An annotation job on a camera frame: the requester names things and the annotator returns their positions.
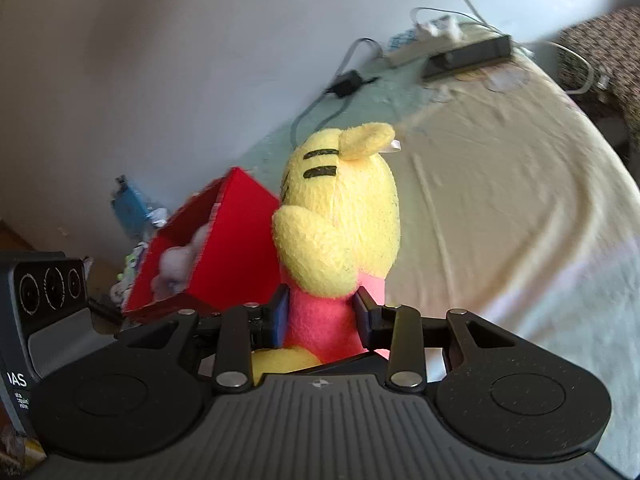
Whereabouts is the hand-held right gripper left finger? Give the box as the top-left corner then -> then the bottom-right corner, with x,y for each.
117,284 -> 292,395

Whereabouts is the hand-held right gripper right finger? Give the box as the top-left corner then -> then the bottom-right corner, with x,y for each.
354,286 -> 518,393

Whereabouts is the red cardboard box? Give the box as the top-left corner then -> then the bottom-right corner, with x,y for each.
121,167 -> 281,325

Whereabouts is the yellow plush toy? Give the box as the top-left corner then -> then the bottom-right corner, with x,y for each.
250,122 -> 402,386

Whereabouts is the lavender plush toy with sunglasses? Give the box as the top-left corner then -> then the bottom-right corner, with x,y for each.
150,225 -> 211,301

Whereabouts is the blue box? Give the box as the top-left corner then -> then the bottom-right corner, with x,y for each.
111,175 -> 156,233

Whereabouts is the black power adapter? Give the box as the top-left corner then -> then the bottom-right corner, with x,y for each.
327,70 -> 365,98

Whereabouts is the white power strip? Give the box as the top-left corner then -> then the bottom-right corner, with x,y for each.
387,15 -> 466,68

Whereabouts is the black smartphone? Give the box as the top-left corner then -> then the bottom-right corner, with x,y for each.
422,35 -> 513,81

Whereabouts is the white charger plug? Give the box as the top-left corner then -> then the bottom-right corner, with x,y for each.
425,16 -> 462,38

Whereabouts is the brown patterned cloth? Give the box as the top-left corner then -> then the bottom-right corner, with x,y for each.
557,7 -> 640,161

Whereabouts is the black adapter cable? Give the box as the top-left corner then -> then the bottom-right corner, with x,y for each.
290,87 -> 333,151

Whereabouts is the black power cord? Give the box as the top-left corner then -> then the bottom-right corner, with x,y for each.
342,37 -> 388,76

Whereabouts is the white charger cable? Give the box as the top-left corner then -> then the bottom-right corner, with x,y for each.
410,6 -> 596,95

